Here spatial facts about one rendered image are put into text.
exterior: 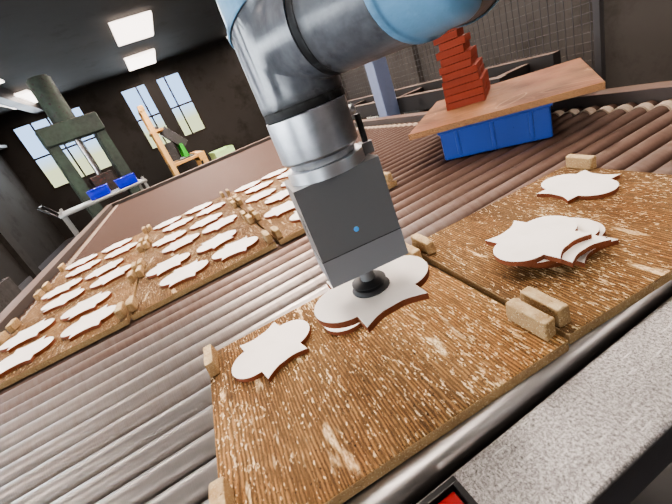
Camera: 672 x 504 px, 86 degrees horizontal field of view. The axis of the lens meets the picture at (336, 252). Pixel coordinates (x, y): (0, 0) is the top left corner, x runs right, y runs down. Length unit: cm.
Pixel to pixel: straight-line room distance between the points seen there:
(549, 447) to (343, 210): 29
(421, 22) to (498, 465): 37
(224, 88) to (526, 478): 1064
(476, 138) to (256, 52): 97
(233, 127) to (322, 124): 1043
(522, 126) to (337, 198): 93
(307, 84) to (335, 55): 4
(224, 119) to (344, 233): 1040
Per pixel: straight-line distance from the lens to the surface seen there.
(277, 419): 50
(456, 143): 123
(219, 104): 1072
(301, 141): 31
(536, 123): 121
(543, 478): 41
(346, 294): 41
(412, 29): 26
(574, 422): 44
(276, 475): 45
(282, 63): 31
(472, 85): 137
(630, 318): 56
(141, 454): 63
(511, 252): 58
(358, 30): 26
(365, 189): 34
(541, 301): 50
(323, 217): 33
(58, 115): 675
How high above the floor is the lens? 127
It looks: 24 degrees down
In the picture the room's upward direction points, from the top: 22 degrees counter-clockwise
